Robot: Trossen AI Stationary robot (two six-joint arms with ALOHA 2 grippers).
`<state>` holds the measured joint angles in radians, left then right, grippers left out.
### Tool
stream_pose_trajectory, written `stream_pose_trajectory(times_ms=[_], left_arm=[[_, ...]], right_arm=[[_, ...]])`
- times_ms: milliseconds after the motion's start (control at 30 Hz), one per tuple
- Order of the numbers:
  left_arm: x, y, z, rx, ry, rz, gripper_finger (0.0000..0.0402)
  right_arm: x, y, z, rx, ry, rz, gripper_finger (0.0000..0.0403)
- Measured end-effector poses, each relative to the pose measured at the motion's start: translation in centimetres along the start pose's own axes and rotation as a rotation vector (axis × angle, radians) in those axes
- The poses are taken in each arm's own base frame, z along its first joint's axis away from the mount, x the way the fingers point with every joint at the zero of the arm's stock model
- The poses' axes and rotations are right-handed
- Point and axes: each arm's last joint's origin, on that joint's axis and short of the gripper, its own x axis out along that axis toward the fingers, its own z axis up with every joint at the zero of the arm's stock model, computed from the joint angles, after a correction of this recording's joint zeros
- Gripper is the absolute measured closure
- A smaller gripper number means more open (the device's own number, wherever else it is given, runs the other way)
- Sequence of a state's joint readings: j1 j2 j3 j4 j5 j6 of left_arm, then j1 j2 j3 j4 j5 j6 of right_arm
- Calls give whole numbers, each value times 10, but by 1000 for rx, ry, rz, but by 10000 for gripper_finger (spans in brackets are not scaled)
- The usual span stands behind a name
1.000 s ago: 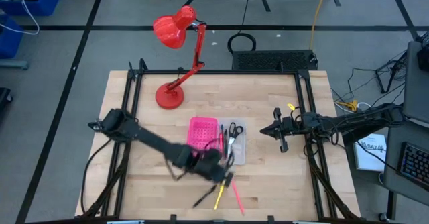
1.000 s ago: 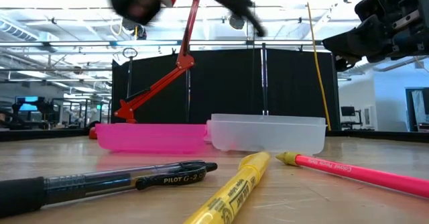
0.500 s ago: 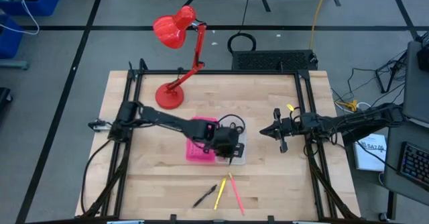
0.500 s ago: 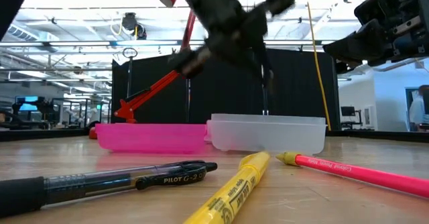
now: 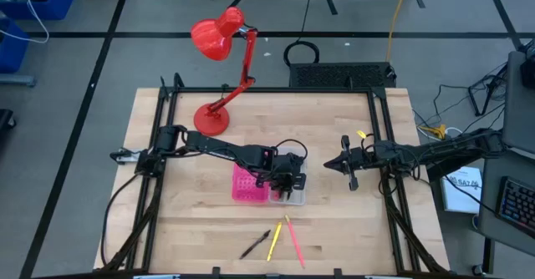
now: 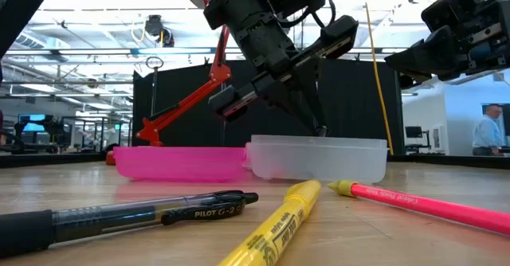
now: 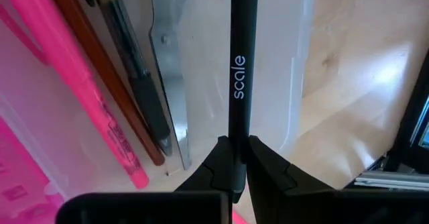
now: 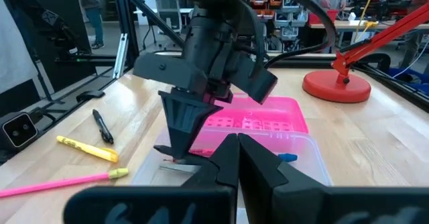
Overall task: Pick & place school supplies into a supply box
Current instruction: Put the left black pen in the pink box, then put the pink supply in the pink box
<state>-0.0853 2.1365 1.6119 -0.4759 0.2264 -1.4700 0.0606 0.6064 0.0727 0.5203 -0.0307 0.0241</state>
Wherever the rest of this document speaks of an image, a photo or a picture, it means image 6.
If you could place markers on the red desk lamp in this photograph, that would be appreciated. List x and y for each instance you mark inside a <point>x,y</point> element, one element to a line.
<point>187,98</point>

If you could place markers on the blue lit monitor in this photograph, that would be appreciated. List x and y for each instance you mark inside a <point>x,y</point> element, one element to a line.
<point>34,122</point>

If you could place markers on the pink plastic basket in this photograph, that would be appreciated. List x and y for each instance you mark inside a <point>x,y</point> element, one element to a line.
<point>179,164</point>

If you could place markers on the person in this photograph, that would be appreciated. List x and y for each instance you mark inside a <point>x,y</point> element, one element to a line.
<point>486,132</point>

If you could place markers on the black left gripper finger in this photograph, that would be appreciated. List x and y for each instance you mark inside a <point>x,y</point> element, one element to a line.
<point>291,98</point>
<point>312,95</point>

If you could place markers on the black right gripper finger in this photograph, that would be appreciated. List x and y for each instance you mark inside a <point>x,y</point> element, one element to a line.
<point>409,81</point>
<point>426,57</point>

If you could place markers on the black Pilot G-2 pen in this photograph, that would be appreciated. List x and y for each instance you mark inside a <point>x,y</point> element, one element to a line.
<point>199,212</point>

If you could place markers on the black ceiling-mounted device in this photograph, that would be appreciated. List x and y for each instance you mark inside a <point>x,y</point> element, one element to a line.
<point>153,25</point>

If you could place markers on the yellow highlighter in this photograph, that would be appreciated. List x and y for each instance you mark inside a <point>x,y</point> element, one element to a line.
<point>279,226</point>

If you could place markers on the clear plastic supply box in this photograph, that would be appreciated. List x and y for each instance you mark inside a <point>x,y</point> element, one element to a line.
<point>318,162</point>

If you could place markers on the small dark monitor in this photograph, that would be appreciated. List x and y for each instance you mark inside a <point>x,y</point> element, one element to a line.
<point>414,132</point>

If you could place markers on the black partition panel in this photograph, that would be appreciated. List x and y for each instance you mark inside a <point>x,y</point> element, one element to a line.
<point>358,106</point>

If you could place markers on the pink coloured pencil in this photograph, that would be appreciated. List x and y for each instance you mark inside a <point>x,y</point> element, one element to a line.
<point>418,206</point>

